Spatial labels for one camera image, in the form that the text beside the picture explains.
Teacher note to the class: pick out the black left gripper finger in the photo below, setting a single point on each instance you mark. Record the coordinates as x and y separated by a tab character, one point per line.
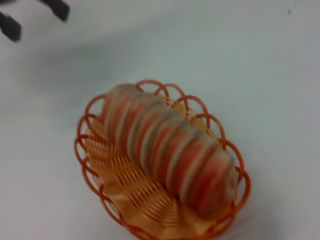
58	10
10	27

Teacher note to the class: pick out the orange striped bread loaf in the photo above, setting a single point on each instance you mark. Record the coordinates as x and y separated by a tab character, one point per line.
175	150

